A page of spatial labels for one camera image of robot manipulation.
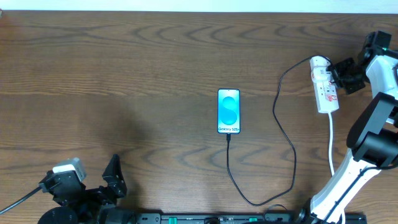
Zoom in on black USB charging cable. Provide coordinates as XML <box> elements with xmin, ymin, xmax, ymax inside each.
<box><xmin>225</xmin><ymin>55</ymin><xmax>334</xmax><ymax>207</ymax></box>

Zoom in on Samsung Galaxy smartphone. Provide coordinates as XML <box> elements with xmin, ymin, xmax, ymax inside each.
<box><xmin>217</xmin><ymin>88</ymin><xmax>241</xmax><ymax>134</ymax></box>

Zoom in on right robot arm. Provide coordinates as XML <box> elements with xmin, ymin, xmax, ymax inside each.
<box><xmin>296</xmin><ymin>31</ymin><xmax>397</xmax><ymax>223</ymax></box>

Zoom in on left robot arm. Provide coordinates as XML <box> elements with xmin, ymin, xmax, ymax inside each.
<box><xmin>39</xmin><ymin>154</ymin><xmax>137</xmax><ymax>224</ymax></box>

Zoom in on white USB charger plug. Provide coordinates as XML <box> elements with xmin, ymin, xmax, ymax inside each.
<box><xmin>310</xmin><ymin>55</ymin><xmax>331</xmax><ymax>70</ymax></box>

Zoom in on white power strip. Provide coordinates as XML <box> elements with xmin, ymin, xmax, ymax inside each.
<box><xmin>311</xmin><ymin>67</ymin><xmax>339</xmax><ymax>114</ymax></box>

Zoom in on white power strip cord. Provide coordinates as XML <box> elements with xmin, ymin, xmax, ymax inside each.
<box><xmin>327</xmin><ymin>112</ymin><xmax>346</xmax><ymax>224</ymax></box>

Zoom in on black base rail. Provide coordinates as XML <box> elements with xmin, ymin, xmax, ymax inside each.
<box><xmin>133</xmin><ymin>212</ymin><xmax>368</xmax><ymax>224</ymax></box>

